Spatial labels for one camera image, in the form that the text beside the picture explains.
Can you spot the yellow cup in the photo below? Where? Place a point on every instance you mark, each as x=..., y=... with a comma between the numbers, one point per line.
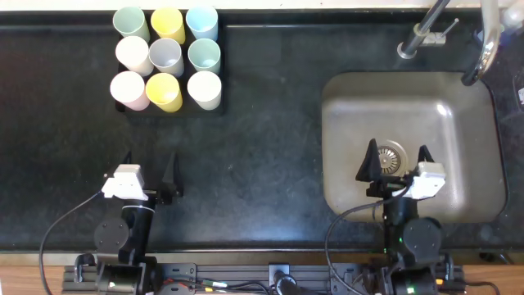
x=165, y=20
x=163, y=90

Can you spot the pink cup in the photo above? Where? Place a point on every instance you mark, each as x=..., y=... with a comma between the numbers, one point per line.
x=127, y=88

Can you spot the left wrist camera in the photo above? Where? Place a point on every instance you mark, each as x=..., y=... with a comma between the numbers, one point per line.
x=125, y=182

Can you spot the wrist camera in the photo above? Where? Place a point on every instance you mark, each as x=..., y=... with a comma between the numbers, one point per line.
x=425, y=180
x=125, y=182

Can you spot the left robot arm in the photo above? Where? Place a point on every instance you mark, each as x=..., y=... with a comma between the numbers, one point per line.
x=137, y=229

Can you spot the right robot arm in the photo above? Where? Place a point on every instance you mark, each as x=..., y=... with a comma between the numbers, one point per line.
x=421, y=237

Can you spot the mounting rail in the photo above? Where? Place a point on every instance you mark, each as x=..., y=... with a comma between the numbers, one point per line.
x=237, y=274

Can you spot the steel sink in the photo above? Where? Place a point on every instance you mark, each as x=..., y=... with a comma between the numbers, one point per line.
x=450, y=123

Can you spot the green cup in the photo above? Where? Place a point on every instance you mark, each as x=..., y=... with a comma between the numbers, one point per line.
x=203, y=53
x=129, y=20

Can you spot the black tray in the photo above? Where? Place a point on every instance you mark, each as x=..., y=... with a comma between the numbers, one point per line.
x=184, y=69

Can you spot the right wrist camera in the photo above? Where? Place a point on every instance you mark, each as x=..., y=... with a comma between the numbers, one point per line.
x=425, y=180

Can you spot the steel tap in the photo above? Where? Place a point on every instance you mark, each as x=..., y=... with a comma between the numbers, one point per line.
x=411, y=43

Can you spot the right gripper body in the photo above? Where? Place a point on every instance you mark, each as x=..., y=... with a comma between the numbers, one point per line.
x=385, y=189

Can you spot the white cup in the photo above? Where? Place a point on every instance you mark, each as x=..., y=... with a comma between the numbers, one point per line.
x=204, y=88
x=131, y=51

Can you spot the blue cup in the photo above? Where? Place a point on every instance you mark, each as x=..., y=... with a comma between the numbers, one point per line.
x=200, y=20

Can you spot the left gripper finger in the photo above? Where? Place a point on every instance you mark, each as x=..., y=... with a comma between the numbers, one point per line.
x=173, y=178
x=128, y=160

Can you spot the grey cup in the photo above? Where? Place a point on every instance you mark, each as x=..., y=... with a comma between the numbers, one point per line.
x=165, y=53

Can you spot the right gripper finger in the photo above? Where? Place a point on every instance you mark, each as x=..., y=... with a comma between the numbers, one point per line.
x=370, y=168
x=425, y=155

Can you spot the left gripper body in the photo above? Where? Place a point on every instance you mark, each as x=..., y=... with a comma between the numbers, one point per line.
x=165, y=199

